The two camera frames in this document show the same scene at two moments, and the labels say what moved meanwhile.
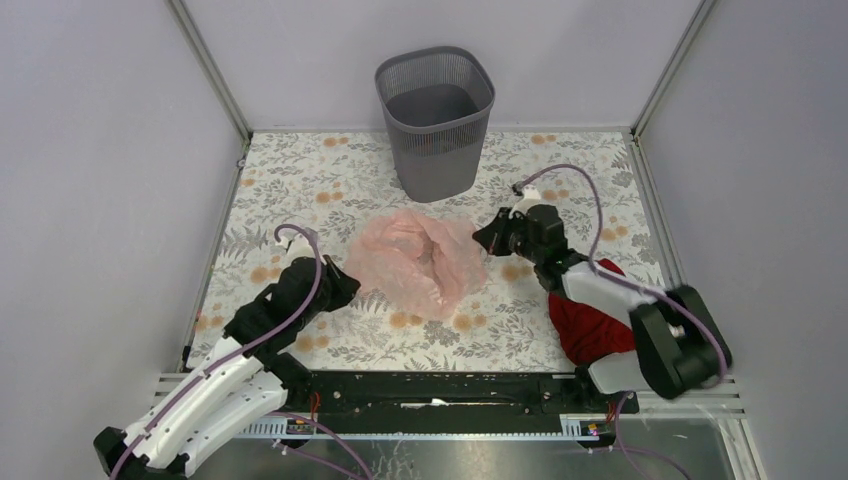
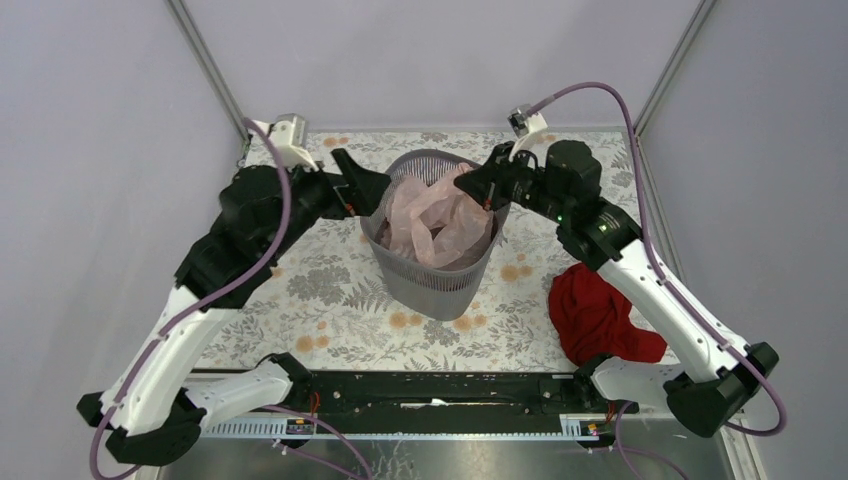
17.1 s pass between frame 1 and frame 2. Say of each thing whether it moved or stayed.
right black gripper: moved
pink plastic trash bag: moved
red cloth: stayed
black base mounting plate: stayed
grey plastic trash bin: moved
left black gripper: moved
